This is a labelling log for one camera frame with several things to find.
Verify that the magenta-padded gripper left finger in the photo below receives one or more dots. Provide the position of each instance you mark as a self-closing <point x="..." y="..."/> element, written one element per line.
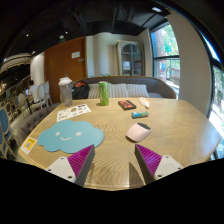
<point x="80" y="161"/>

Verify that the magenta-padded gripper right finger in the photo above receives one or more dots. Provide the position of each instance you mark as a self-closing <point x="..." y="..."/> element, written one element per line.
<point x="150" y="161"/>

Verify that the pink computer mouse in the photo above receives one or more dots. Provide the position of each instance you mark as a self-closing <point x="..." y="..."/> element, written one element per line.
<point x="137" y="133"/>

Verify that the blue cloud-shaped mouse pad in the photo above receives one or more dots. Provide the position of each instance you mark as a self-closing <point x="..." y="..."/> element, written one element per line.
<point x="70" y="136"/>

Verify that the small teal pack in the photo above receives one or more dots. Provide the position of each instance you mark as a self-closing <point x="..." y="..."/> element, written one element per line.
<point x="140" y="114"/>

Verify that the white sticker sheet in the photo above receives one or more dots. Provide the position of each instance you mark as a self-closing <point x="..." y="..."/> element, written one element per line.
<point x="73" y="112"/>

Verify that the yellow square sticker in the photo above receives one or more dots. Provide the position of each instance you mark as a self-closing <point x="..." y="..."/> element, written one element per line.
<point x="28" y="145"/>

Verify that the white tube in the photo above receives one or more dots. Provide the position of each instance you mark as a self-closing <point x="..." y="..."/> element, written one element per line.
<point x="144" y="102"/>

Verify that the grey tufted bench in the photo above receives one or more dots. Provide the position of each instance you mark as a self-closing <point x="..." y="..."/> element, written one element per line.
<point x="31" y="121"/>

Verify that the clear shaker bottle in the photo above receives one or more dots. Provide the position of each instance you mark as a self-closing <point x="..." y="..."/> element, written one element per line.
<point x="66" y="93"/>

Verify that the green drink can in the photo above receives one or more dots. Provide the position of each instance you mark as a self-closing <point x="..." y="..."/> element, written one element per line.
<point x="103" y="94"/>

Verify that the small striped cushion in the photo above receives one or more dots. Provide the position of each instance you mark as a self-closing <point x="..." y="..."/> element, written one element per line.
<point x="138" y="90"/>

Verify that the grey curved sofa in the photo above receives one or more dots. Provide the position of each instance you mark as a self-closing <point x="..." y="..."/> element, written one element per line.
<point x="156" y="86"/>

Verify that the wide striped cushion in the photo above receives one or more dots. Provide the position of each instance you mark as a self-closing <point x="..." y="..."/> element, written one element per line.
<point x="116" y="90"/>

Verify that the group of round-backed chairs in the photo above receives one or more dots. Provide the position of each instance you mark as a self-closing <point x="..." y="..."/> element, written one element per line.
<point x="6" y="126"/>

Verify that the person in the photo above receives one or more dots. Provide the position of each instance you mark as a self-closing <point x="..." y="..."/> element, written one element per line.
<point x="33" y="90"/>

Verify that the curved side window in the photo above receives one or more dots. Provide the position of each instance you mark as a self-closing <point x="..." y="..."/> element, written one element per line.
<point x="217" y="100"/>

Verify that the brown wooden door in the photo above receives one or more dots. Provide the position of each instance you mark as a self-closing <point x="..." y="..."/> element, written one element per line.
<point x="63" y="66"/>

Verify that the arched glass-door cabinet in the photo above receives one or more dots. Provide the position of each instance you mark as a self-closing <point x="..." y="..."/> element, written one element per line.
<point x="131" y="60"/>

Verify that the black-framed window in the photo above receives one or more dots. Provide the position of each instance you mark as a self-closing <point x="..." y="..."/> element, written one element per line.
<point x="166" y="56"/>

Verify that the white paper door sign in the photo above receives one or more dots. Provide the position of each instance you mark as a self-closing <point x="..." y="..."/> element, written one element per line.
<point x="75" y="54"/>

